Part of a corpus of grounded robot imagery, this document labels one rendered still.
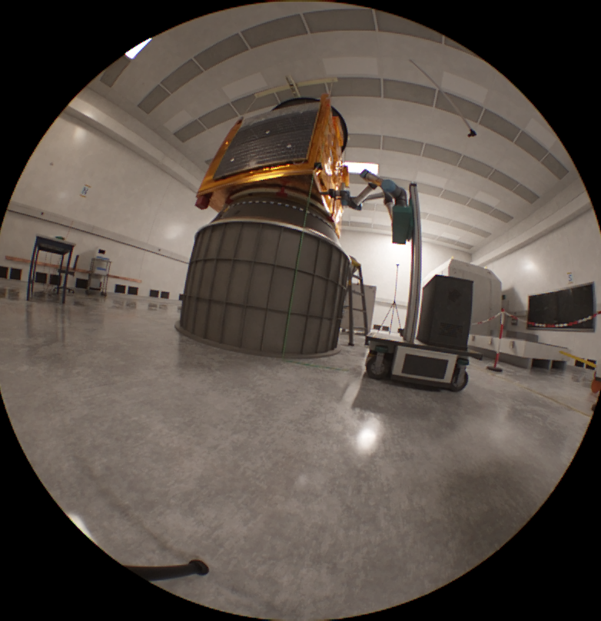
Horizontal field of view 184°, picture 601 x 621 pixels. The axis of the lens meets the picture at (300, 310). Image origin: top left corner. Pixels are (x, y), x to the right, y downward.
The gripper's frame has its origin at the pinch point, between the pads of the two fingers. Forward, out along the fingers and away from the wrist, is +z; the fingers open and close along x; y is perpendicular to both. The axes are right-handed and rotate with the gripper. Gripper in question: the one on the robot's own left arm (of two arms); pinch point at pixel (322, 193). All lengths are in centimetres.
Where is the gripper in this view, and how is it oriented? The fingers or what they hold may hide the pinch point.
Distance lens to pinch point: 227.1
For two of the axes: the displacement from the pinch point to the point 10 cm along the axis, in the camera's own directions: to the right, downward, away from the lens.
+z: -9.4, -1.5, 3.0
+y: 1.6, -9.9, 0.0
